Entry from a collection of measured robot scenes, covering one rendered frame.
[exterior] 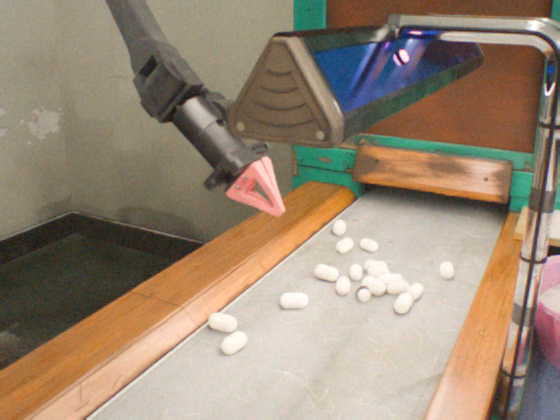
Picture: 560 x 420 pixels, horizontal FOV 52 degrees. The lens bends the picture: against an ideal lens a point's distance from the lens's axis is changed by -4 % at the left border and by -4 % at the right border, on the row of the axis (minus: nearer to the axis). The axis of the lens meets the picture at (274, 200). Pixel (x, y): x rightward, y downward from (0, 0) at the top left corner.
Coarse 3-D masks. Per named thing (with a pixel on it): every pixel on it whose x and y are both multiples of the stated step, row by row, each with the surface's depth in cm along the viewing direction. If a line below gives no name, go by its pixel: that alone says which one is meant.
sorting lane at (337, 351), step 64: (320, 256) 95; (384, 256) 95; (448, 256) 95; (256, 320) 76; (320, 320) 76; (384, 320) 76; (448, 320) 75; (192, 384) 63; (256, 384) 63; (320, 384) 63; (384, 384) 63
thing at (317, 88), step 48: (288, 48) 36; (336, 48) 42; (384, 48) 51; (432, 48) 64; (480, 48) 88; (240, 96) 39; (288, 96) 37; (336, 96) 38; (384, 96) 45; (336, 144) 37
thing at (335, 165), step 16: (304, 160) 127; (320, 160) 125; (336, 160) 123; (352, 160) 121; (304, 176) 128; (320, 176) 126; (336, 176) 124; (352, 176) 123; (512, 176) 107; (528, 176) 106; (368, 192) 127; (384, 192) 127; (400, 192) 127; (416, 192) 127; (512, 192) 108; (528, 192) 106; (432, 208) 117; (448, 208) 117; (464, 208) 117; (480, 208) 117; (496, 208) 117; (512, 208) 109
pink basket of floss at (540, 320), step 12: (552, 264) 87; (552, 276) 86; (540, 300) 74; (540, 312) 75; (552, 312) 71; (540, 324) 76; (552, 324) 73; (540, 336) 78; (552, 336) 74; (540, 348) 79; (552, 348) 75; (552, 360) 76
